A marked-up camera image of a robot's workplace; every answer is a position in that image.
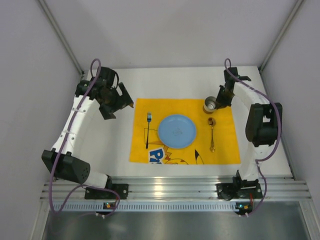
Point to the left aluminium frame post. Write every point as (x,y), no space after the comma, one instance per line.
(59,34)

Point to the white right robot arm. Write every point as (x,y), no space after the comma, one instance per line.
(263,128)

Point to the blue plastic plate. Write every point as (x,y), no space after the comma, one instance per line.
(177,131)

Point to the perforated metal cable duct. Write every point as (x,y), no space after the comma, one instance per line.
(153,206)

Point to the silver metal cup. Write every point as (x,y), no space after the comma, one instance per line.
(209,105)

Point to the right aluminium frame post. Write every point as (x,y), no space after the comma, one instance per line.
(298,4)

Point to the gold spoon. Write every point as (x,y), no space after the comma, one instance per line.
(211,122)

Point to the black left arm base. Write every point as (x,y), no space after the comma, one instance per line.
(117,191)

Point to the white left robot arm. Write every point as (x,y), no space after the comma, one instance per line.
(63,159)

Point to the aluminium frame post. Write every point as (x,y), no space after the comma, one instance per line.
(59,34)
(298,4)

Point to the yellow pikachu place mat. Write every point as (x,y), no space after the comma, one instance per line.
(198,153)

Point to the aluminium front frame rail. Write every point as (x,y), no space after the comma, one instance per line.
(204,188)

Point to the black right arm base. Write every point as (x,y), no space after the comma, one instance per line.
(237,191)

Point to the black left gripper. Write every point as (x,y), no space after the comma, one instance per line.
(116,100)

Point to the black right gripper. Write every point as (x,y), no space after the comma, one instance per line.
(223,94)

